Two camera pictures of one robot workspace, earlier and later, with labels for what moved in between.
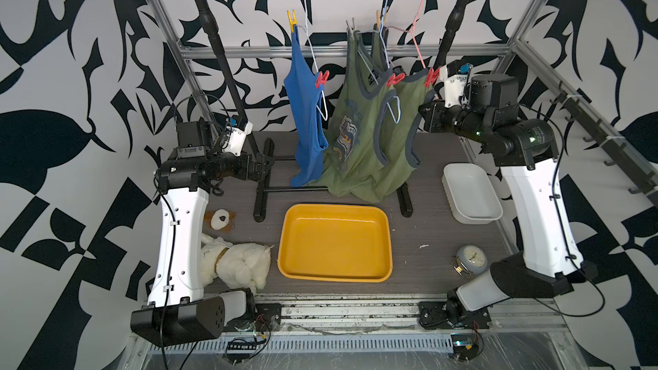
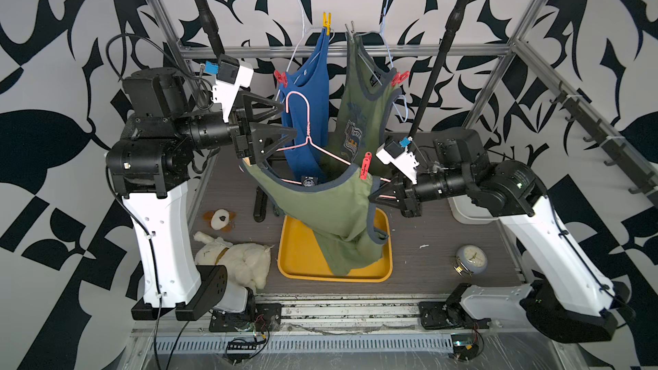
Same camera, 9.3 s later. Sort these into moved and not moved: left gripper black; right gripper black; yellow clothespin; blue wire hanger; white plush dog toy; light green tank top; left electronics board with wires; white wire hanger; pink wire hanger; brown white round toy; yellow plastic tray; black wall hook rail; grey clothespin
Moved: light green tank top; right gripper black; blue wire hanger; pink wire hanger; left gripper black; yellow clothespin; white wire hanger
Not moved: black wall hook rail; brown white round toy; grey clothespin; yellow plastic tray; white plush dog toy; left electronics board with wires
